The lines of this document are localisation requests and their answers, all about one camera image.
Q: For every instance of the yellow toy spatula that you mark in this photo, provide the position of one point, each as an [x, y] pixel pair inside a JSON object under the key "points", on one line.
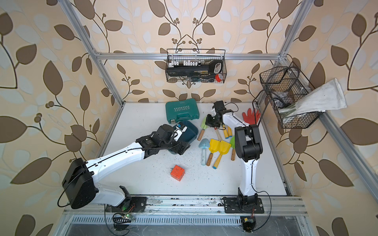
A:
{"points": [[229, 130]]}

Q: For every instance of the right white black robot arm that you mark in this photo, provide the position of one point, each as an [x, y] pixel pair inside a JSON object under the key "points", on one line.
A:
{"points": [[248, 147]]}

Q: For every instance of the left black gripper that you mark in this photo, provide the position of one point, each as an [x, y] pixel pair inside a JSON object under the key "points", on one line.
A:
{"points": [[181, 146]]}

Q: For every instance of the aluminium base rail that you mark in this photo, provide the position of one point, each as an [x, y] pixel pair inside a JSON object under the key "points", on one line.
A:
{"points": [[212, 205]]}

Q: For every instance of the right wire basket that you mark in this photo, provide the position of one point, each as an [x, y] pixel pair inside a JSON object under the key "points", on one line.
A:
{"points": [[282, 87]]}

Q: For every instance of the green storage box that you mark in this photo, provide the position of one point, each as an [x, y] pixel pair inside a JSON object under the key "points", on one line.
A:
{"points": [[183, 112]]}

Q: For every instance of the white cloth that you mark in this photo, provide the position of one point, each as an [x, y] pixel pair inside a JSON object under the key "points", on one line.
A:
{"points": [[329, 96]]}

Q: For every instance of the light blue toy spatula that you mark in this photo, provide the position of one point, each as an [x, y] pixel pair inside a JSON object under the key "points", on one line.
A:
{"points": [[204, 145]]}

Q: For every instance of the yellow square toy shovel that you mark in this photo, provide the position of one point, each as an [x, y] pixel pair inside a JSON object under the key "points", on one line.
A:
{"points": [[213, 148]]}

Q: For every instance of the wire basket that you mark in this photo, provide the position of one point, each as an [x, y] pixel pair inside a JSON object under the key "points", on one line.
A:
{"points": [[282, 87], [193, 56]]}

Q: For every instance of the pale green toy shovel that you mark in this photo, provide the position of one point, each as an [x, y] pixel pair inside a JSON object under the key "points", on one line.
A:
{"points": [[203, 128]]}

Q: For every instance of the black tool in basket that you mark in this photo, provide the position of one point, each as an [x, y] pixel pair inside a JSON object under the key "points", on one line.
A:
{"points": [[205, 70]]}

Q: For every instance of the red toy shovel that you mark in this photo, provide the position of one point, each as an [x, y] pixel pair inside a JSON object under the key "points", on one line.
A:
{"points": [[218, 134]]}

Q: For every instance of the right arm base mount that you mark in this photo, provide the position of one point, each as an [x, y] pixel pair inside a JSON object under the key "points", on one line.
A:
{"points": [[231, 206]]}

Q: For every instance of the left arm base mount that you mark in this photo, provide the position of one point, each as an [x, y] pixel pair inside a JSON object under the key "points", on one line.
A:
{"points": [[138, 204]]}

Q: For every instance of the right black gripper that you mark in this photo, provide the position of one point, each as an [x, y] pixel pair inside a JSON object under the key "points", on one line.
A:
{"points": [[208, 121]]}

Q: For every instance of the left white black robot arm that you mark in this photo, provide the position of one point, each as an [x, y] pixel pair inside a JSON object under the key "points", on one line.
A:
{"points": [[82, 183]]}

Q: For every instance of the orange cube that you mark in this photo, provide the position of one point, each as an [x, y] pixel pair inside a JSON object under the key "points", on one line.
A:
{"points": [[177, 173]]}

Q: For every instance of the back wire basket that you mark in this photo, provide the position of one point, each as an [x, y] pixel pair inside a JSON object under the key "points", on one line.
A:
{"points": [[193, 56]]}

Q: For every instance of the red rubber glove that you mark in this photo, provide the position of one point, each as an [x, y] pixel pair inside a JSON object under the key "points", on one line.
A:
{"points": [[251, 116]]}

